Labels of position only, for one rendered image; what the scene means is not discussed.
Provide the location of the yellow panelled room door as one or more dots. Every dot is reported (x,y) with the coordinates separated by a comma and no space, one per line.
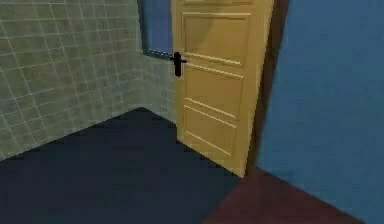
(216,83)

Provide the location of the blue window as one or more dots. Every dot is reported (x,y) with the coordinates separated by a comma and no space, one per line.
(157,26)

